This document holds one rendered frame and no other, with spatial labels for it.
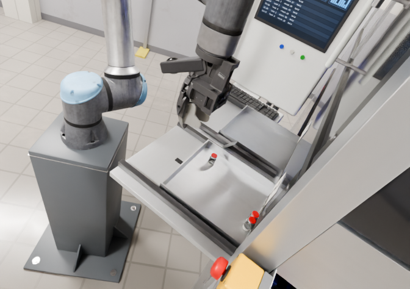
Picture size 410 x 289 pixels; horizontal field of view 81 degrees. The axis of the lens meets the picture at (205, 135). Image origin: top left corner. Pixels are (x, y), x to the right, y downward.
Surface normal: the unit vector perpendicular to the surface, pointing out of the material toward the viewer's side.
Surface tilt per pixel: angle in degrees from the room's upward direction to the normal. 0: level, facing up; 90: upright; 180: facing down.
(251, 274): 0
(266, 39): 90
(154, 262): 0
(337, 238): 90
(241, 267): 0
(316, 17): 90
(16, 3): 90
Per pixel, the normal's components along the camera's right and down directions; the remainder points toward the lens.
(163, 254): 0.28, -0.71
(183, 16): -0.05, 0.66
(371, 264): -0.52, 0.45
